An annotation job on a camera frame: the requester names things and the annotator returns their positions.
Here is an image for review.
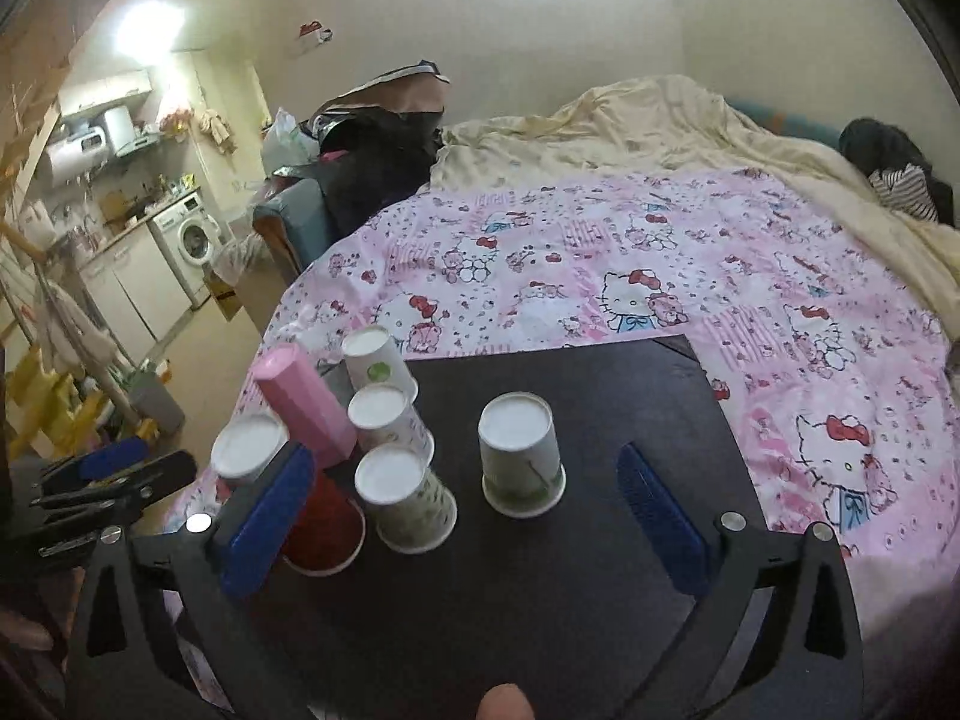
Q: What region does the white wall cabinet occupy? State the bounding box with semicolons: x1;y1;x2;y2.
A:
60;69;155;117

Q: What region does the cream duvet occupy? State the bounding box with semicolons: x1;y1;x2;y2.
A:
429;75;960;301

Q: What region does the red ribbed paper cup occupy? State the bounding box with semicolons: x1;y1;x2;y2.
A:
210;412;367;577

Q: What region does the white base cabinet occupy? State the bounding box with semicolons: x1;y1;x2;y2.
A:
75;229;196;361

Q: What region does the grey bin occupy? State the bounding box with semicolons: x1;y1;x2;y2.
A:
124;367;186;436

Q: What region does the pink faceted cup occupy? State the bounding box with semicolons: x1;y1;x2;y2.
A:
251;345;359;466

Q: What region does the striped cloth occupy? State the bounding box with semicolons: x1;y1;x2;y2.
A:
868;163;940;222

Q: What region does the dark clothing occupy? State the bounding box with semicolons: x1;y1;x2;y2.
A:
838;118;957;226

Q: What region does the pile of black bags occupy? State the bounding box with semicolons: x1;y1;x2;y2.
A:
304;106;443;237

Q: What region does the upholstered armchair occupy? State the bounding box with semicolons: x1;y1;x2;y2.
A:
251;178;335;275

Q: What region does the white washing machine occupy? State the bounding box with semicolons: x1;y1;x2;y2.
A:
148;191;226;308

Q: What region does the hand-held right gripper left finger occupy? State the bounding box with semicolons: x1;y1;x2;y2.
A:
64;441;320;720

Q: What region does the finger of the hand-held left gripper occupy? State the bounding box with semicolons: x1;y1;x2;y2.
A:
30;450;197;537
41;435;149;488

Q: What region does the wooden staircase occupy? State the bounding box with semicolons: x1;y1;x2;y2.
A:
0;0;151;188

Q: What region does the white paper cup dotted print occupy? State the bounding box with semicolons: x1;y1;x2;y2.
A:
354;442;458;554

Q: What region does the red wall sticker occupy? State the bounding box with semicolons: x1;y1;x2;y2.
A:
289;19;335;57

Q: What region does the hanging beige towel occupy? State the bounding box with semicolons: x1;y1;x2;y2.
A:
193;109;233;155

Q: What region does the teal mattress edge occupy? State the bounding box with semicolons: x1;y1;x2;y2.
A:
731;97;845;147

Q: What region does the black mat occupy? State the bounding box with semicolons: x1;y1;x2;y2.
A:
225;334;770;720

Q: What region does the person's right hand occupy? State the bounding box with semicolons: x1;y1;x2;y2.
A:
478;682;535;720

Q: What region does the hanging white cloth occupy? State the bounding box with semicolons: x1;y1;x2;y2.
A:
37;277;121;376

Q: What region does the white paper cup pink print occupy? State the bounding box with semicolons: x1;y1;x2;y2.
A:
347;384;436;466

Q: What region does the white water heater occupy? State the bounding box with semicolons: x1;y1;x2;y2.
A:
45;131;106;185

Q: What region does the white plastic bag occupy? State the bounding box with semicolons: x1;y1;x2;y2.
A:
261;106;320;170

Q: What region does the pink cartoon printed bedsheet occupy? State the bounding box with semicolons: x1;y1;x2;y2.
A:
161;167;960;638

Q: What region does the white paper cup green band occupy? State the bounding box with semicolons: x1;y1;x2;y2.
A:
478;391;567;518

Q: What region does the white paper cup green print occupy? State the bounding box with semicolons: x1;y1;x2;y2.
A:
341;326;419;404

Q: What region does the yellow stool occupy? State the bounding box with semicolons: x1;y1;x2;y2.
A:
7;345;113;458

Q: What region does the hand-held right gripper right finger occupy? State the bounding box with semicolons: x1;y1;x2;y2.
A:
615;441;867;720

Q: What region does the person's left hand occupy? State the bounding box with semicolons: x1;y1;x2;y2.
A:
0;611;53;650

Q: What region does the range hood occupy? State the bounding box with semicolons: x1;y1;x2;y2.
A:
101;105;162;158

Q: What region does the cardboard box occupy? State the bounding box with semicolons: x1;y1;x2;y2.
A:
202;270;248;322

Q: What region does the pink and black bag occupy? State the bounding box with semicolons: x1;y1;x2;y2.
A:
330;60;451;117

